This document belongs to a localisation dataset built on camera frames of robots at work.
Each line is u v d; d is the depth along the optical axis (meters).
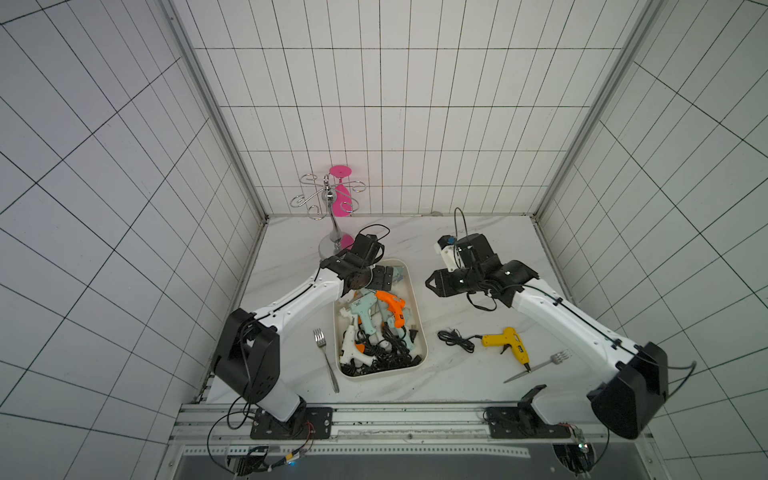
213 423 0.68
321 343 0.86
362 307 0.87
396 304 0.88
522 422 0.66
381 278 0.77
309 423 0.72
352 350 0.79
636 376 0.39
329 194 0.88
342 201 0.86
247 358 0.43
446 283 0.68
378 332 0.85
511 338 0.86
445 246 0.70
